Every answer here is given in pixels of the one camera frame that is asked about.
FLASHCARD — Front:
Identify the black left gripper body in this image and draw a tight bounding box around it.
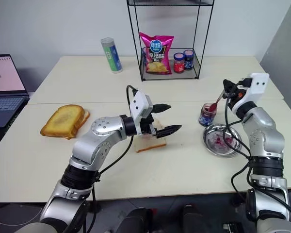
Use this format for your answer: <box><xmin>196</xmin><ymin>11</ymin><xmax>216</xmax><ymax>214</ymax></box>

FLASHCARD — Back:
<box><xmin>137</xmin><ymin>113</ymin><xmax>159</xmax><ymax>139</ymax></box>

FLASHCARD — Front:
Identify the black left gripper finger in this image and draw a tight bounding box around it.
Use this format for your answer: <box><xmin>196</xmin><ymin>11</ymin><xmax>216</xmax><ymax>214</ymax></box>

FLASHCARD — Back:
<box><xmin>152</xmin><ymin>103</ymin><xmax>172</xmax><ymax>114</ymax></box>
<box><xmin>156</xmin><ymin>124</ymin><xmax>183</xmax><ymax>139</ymax></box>

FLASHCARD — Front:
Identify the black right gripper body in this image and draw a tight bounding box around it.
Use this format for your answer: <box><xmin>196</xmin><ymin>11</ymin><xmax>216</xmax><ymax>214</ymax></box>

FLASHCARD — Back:
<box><xmin>228</xmin><ymin>78</ymin><xmax>252</xmax><ymax>104</ymax></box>

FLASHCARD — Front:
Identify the white bread slice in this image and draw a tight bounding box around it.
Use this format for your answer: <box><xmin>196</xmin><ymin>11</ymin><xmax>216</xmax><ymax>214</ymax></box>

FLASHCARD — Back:
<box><xmin>134</xmin><ymin>118</ymin><xmax>167</xmax><ymax>154</ymax></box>

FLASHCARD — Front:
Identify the jam-covered spoon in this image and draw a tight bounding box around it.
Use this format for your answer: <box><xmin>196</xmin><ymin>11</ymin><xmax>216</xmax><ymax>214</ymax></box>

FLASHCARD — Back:
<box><xmin>208</xmin><ymin>89</ymin><xmax>225</xmax><ymax>113</ymax></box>

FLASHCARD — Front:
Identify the open blue-label jam jar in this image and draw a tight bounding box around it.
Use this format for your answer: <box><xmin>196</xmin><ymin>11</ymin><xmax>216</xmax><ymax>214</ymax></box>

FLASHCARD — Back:
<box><xmin>198</xmin><ymin>102</ymin><xmax>218</xmax><ymax>127</ymax></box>

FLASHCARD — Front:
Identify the red jam jar with lid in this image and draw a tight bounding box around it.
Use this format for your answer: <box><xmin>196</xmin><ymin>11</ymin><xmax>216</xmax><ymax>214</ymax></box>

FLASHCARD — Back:
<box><xmin>173</xmin><ymin>52</ymin><xmax>186</xmax><ymax>74</ymax></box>

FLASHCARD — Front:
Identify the blue jam jar with lid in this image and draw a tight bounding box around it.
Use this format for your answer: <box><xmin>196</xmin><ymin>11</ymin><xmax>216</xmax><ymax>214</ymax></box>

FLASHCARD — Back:
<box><xmin>183</xmin><ymin>49</ymin><xmax>195</xmax><ymax>71</ymax></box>

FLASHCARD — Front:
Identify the pale toast slice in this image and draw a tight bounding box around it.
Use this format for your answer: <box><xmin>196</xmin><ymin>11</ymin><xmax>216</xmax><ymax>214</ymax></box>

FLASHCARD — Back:
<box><xmin>64</xmin><ymin>109</ymin><xmax>91</xmax><ymax>140</ymax></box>

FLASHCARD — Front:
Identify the browned toast slice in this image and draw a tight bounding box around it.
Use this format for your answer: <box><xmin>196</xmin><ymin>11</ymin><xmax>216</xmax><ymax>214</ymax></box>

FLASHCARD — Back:
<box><xmin>40</xmin><ymin>104</ymin><xmax>85</xmax><ymax>138</ymax></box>

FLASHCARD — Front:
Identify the round metal dish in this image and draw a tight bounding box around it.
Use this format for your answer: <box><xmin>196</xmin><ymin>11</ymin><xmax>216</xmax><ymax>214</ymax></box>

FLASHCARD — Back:
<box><xmin>203</xmin><ymin>124</ymin><xmax>243</xmax><ymax>159</ymax></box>

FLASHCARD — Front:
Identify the pink potato chips bag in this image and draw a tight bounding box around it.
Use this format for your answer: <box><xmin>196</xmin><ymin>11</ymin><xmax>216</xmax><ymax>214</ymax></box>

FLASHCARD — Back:
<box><xmin>139</xmin><ymin>32</ymin><xmax>175</xmax><ymax>75</ymax></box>

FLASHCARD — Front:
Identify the green blue cylinder can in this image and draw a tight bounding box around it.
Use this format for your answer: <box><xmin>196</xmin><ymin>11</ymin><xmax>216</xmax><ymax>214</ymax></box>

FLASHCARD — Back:
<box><xmin>100</xmin><ymin>37</ymin><xmax>124</xmax><ymax>74</ymax></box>

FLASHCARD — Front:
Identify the dark rounded shape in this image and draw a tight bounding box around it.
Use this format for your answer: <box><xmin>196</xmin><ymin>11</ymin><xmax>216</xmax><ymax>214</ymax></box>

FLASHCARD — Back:
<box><xmin>115</xmin><ymin>207</ymin><xmax>159</xmax><ymax>233</ymax></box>

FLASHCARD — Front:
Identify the open laptop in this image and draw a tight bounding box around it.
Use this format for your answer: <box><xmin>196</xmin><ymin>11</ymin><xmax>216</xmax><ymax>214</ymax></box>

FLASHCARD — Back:
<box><xmin>0</xmin><ymin>53</ymin><xmax>31</xmax><ymax>129</ymax></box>

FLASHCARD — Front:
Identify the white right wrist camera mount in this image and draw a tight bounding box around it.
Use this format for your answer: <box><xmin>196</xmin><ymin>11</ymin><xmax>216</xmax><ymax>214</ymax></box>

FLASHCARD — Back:
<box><xmin>232</xmin><ymin>72</ymin><xmax>270</xmax><ymax>110</ymax></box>

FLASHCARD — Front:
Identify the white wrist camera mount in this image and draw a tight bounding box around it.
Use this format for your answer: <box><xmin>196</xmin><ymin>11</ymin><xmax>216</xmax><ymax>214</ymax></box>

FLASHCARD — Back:
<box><xmin>232</xmin><ymin>72</ymin><xmax>270</xmax><ymax>110</ymax></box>
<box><xmin>129</xmin><ymin>90</ymin><xmax>154</xmax><ymax>135</ymax></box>

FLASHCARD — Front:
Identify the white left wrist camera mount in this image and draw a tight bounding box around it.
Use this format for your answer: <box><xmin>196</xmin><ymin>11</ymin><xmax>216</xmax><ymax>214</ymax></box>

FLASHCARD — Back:
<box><xmin>129</xmin><ymin>90</ymin><xmax>154</xmax><ymax>135</ymax></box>

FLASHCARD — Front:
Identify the black wire rack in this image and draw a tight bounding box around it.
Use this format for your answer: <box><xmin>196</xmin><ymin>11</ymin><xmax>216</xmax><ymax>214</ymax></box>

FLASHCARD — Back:
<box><xmin>126</xmin><ymin>0</ymin><xmax>215</xmax><ymax>82</ymax></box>

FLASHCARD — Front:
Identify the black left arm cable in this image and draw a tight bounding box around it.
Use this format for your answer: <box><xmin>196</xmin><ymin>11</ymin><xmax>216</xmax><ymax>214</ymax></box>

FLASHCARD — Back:
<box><xmin>92</xmin><ymin>84</ymin><xmax>139</xmax><ymax>216</ymax></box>

